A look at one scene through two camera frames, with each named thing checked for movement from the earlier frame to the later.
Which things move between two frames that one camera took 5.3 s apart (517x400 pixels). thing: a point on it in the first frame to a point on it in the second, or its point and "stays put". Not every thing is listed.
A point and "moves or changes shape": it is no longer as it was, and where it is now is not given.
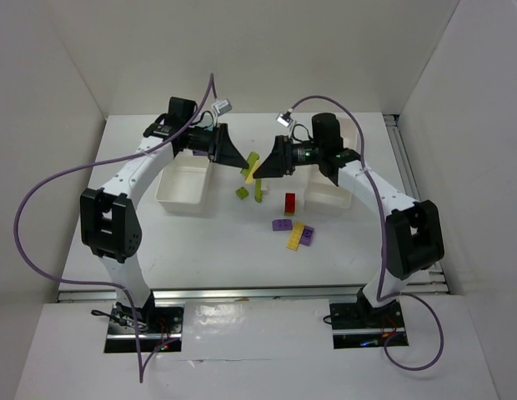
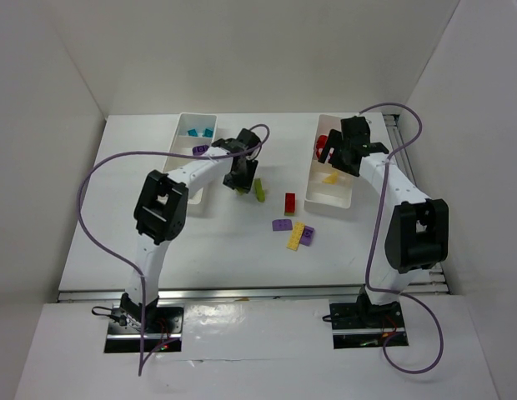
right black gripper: (286, 154) to (339, 154)
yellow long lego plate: (294, 240) stays put
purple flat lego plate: (282, 225) stays put
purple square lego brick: (307, 236) stays put
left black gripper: (219, 142) to (240, 179)
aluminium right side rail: (432, 280) stays put
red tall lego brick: (289, 203) stays put
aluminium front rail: (251, 295) stays put
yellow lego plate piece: (250, 176) moves or changes shape
